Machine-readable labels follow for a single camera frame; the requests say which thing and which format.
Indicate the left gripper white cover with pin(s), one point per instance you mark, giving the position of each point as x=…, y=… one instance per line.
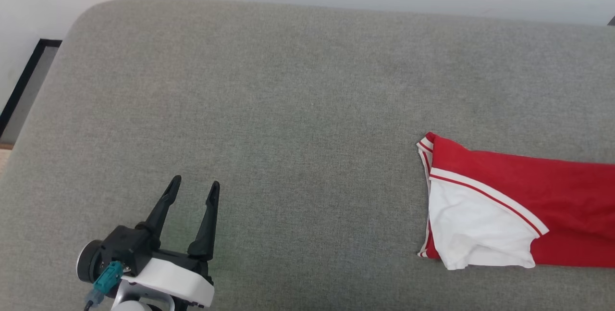
x=178, y=279

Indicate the red and white basketball jersey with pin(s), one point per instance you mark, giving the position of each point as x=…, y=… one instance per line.
x=576, y=191

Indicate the grey fabric sofa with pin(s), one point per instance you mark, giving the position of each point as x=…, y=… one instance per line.
x=288, y=133

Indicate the black baseboard strip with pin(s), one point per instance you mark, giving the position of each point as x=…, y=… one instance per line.
x=29, y=75

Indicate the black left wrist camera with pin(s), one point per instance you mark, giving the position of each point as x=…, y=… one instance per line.
x=125, y=248

